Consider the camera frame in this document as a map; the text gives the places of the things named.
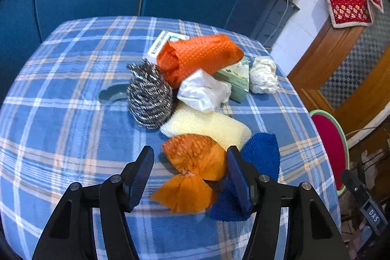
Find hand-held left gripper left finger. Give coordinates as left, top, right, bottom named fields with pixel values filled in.
left=32, top=146, right=155, bottom=260

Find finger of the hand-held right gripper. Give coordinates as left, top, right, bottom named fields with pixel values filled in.
left=341, top=170, right=371, bottom=209

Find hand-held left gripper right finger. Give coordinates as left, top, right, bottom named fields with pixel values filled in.
left=227, top=146, right=351, bottom=260

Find blue scrub pad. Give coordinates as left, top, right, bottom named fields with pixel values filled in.
left=209, top=133, right=281, bottom=222

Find red bin with green rim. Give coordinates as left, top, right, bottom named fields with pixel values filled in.
left=309, top=110, right=350, bottom=195

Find orange mesh bag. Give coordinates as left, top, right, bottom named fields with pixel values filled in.
left=149, top=134, right=228, bottom=215

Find pale yellow mesh sponge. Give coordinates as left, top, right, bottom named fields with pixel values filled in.
left=160, top=103, right=252, bottom=151

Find steel wool scrubber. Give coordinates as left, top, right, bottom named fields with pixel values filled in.
left=126, top=59, right=175, bottom=130

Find orange textured cloth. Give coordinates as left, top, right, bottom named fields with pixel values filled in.
left=156, top=34, right=244, bottom=89

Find grey curved plastic piece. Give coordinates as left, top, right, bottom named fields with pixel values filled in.
left=98, top=84, right=126, bottom=106

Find blue plaid tablecloth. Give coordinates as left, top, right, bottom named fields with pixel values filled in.
left=0, top=16, right=342, bottom=260

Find green tissue box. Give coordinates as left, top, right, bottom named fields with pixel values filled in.
left=213, top=57, right=251, bottom=103

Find white crumpled paper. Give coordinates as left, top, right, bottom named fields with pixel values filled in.
left=249, top=56, right=280, bottom=95

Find wooden door with glass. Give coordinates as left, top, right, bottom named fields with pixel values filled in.
left=286, top=1, right=390, bottom=139

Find white printed packet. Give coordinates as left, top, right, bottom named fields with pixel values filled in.
left=146, top=30, right=191, bottom=61

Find white power cable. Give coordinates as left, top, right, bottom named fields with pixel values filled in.
left=272, top=0, right=291, bottom=39

